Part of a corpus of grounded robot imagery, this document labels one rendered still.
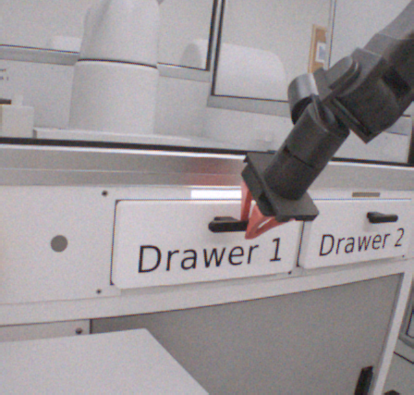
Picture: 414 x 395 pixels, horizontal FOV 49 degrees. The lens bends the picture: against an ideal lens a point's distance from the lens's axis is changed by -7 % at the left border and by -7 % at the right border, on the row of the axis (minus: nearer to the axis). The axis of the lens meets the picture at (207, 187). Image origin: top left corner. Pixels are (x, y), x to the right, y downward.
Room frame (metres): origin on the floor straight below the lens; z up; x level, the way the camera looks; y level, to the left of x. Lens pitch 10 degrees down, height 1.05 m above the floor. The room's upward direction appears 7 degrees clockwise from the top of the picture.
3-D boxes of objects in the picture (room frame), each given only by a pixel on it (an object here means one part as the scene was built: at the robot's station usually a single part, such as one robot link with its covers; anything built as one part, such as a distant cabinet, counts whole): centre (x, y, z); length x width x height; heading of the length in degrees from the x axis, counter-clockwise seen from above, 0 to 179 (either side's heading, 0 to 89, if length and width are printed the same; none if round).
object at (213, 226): (0.61, -0.03, 0.91); 0.07 x 0.04 x 0.01; 122
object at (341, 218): (0.80, -0.29, 0.87); 0.29 x 0.02 x 0.11; 122
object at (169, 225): (0.64, -0.02, 0.87); 0.29 x 0.02 x 0.11; 122
